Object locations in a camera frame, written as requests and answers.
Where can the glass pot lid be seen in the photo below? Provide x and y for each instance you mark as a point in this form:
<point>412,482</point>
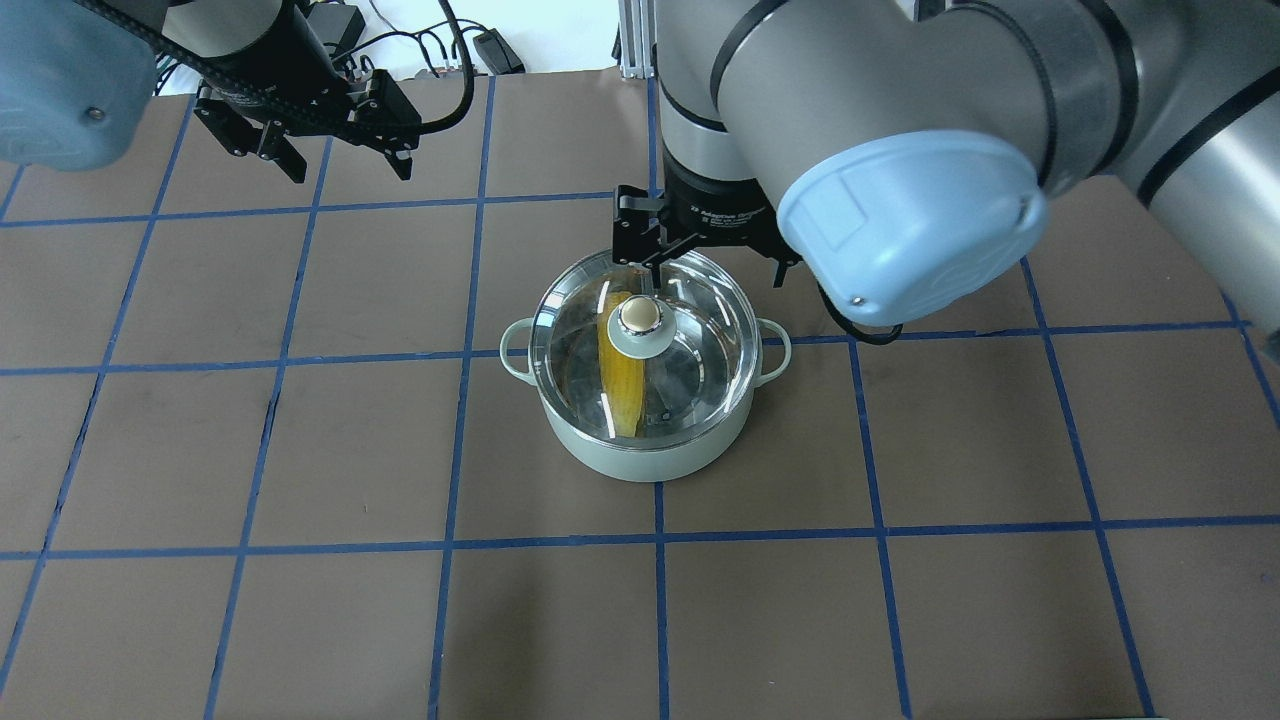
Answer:
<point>645,345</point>

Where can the yellow corn cob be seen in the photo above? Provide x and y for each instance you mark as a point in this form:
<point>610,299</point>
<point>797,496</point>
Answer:
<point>623,377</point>

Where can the aluminium frame post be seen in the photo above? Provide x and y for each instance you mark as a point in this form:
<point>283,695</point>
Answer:
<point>636,38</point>

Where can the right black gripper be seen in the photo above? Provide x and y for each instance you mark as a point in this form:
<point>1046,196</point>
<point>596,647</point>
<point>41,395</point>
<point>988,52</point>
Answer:
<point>718,206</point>

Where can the pale green electric pot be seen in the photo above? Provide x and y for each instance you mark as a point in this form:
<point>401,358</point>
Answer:
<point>645,400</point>

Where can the small black power brick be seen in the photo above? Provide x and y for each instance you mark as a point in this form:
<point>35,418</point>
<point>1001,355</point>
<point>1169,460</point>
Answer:
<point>497,55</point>

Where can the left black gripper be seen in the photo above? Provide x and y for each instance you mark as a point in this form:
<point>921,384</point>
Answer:
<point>262,62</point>

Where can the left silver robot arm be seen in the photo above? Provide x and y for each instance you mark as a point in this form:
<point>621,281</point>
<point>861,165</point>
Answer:
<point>76,86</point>

